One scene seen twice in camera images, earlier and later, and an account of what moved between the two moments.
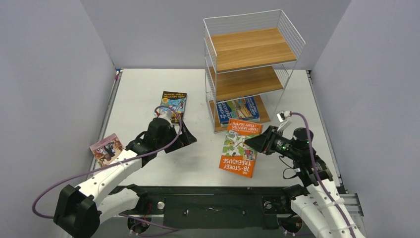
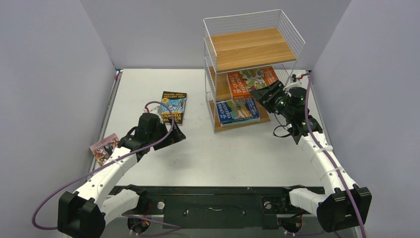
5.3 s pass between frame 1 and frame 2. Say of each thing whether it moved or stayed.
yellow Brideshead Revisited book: stayed
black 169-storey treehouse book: stayed
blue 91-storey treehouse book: stayed
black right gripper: moved
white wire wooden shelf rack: stayed
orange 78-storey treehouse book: moved
